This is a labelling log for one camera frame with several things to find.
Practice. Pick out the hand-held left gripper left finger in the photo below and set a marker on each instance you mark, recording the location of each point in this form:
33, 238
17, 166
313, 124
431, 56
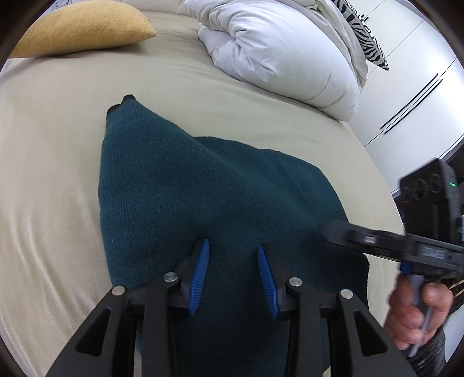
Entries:
200, 268

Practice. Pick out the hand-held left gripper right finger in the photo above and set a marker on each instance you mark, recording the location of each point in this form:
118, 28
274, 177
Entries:
266, 281

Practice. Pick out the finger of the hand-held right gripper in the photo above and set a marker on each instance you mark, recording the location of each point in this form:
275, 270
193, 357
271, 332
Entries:
362, 239

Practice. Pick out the teal knit sweater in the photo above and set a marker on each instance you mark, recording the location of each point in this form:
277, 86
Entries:
203, 195

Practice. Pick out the person's right forearm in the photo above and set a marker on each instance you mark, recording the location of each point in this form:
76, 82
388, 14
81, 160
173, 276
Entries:
429, 353

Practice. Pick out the person's right hand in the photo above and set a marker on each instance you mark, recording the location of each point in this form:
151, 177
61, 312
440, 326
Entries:
404, 315

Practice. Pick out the bed with beige sheet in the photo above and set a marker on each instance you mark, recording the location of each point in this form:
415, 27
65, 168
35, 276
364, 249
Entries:
54, 163

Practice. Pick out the white wardrobe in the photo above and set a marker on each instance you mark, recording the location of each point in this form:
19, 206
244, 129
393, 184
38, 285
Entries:
413, 43

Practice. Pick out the zebra print pillow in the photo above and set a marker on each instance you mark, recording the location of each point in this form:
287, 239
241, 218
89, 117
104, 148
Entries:
366, 36

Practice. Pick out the white duvet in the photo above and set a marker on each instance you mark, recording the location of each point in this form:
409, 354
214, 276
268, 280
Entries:
282, 50

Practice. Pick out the white padded headboard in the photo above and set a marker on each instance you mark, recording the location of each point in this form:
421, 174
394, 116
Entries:
156, 4

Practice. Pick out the yellow pillow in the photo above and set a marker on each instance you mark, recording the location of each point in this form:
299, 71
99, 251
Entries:
83, 27

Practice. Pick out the wall socket panel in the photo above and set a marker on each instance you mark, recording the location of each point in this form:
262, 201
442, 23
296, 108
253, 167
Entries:
61, 3

